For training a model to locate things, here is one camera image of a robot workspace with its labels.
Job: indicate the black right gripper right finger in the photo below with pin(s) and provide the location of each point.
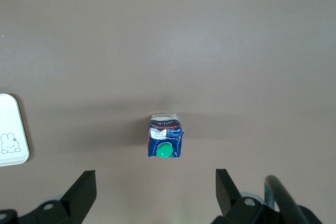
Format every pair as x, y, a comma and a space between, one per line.
228, 197

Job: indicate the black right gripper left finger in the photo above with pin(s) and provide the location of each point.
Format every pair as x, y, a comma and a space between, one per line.
78, 195

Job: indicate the blue milk carton green cap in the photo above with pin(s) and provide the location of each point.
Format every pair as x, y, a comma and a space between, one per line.
164, 140

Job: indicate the cream tray with rabbit print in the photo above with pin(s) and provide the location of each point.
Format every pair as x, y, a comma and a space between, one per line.
11, 129

